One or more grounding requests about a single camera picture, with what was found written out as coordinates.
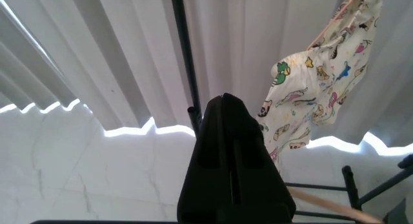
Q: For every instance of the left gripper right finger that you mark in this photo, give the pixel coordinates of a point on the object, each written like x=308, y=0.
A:
x=258, y=188

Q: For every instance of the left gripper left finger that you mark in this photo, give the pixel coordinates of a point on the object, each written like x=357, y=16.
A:
x=206, y=172

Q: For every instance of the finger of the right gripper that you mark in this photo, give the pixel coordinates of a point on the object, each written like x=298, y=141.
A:
x=399, y=214

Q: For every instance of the cream printed garment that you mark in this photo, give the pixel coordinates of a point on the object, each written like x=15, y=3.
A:
x=309, y=98

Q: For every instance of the black clothes rack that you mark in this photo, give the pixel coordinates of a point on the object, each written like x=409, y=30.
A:
x=185, y=56

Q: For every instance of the white curtain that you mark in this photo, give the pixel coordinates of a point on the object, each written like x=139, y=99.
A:
x=96, y=56

